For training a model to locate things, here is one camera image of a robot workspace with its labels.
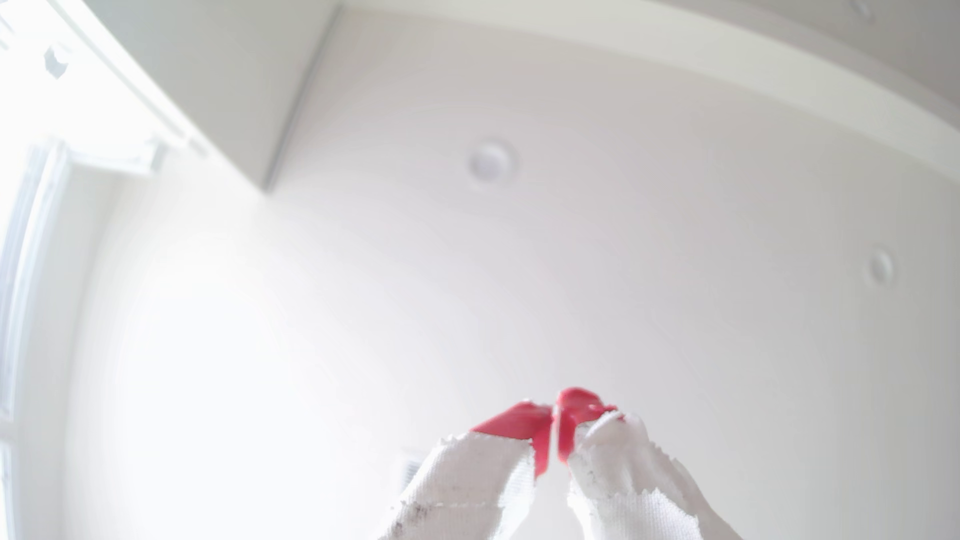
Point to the white wall air vent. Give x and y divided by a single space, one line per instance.
410 470

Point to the white window frame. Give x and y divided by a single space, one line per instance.
30 247

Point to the round recessed ceiling light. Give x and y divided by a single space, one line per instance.
880 268
490 161

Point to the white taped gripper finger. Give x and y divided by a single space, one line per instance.
465 487
630 487

